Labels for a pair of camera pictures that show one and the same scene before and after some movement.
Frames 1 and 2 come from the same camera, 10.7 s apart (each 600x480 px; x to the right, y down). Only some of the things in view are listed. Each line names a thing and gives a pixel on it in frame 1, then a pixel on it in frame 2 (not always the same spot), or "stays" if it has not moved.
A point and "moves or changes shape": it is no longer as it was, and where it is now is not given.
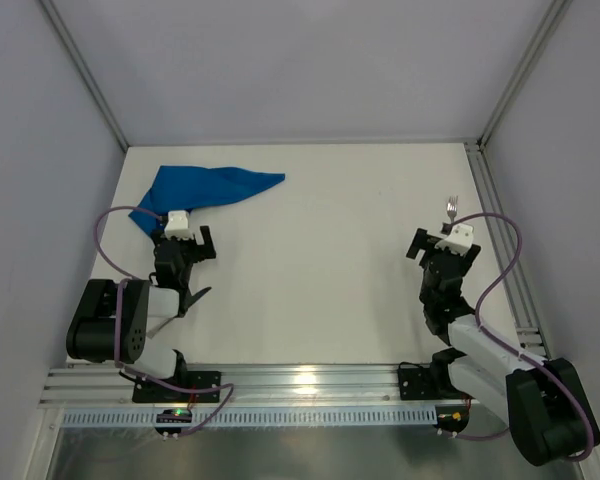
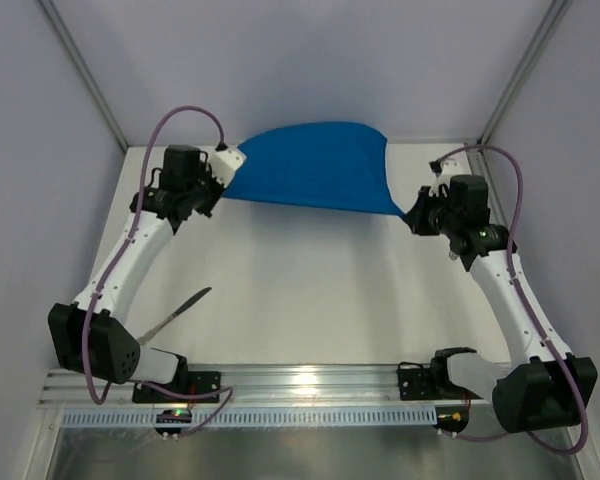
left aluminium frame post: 84,69 stays
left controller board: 180,415 stays
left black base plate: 148,392 stays
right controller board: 451,417 stays
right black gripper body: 442,252 → 419,212
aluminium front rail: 318,386 stays
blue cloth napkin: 188,188 moves or changes shape
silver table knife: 195,299 stays
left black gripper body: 191,249 → 212,195
